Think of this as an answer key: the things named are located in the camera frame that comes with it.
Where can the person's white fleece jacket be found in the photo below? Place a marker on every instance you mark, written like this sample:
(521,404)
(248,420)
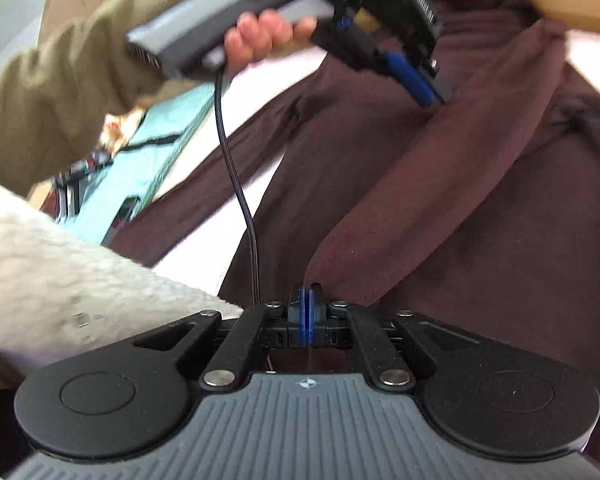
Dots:
(55,285)

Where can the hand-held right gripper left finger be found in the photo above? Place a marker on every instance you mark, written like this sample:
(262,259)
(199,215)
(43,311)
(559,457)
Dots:
(300,317)

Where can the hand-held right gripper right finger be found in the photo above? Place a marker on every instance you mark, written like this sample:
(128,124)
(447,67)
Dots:
(314,317)

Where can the teal folded blanket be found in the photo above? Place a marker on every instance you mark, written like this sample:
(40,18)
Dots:
(180,110)

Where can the maroon long-sleeved top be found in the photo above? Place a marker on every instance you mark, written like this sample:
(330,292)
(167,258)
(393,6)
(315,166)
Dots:
(430,185)

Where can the person's left forearm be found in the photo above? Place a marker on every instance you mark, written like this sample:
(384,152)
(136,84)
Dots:
(55,75)

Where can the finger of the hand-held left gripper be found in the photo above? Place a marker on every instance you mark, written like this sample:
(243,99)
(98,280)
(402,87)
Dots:
(347,47)
(410,77)

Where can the person's left hand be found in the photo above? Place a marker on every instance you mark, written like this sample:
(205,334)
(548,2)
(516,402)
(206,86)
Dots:
(252,35)

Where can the black phone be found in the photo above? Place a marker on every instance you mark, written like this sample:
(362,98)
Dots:
(125,210)

